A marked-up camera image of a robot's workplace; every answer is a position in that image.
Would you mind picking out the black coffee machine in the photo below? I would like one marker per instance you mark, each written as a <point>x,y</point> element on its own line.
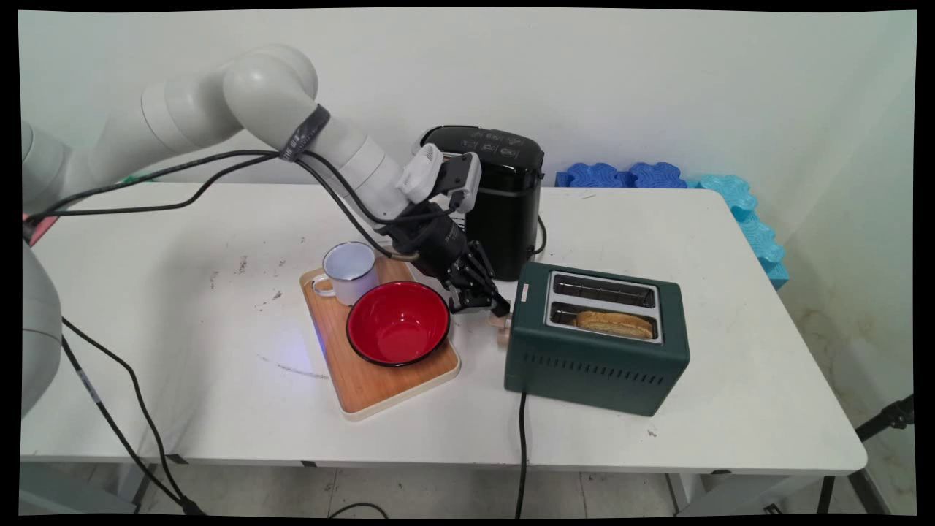
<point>511,212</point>

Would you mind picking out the white enamel mug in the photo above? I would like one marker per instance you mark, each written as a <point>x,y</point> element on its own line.
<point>354,274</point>

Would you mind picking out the light blue foam mat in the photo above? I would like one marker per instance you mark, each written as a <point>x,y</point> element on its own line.
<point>756,234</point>

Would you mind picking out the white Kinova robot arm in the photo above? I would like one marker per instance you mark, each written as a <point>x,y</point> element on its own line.
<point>270,95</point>

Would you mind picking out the wooden serving tray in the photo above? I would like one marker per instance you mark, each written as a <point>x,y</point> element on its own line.
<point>372,387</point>

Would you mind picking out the dark blue foam mat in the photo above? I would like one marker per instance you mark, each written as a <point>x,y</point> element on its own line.
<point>621,177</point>

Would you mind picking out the pink foam mat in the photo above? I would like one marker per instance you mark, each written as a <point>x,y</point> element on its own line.
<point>40,220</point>

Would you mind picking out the green foam mat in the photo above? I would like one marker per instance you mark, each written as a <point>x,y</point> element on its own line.
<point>139,177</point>

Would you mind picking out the red enamel bowl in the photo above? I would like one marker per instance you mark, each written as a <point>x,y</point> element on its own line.
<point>398,325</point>

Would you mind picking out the toasted bread slice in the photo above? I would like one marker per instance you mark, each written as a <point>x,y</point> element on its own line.
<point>613,324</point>

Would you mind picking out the metal table leg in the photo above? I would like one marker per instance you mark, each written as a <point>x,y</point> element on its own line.
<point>144,486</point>
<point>825,495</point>

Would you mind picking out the dark green toaster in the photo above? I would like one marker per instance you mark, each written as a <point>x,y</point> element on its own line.
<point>595,365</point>

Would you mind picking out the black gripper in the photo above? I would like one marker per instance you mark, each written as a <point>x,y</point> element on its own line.
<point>431,241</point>

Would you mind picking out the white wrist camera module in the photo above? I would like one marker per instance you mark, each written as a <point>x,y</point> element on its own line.
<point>442,175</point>

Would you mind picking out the black tripod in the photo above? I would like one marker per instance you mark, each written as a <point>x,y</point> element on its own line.
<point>887,418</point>

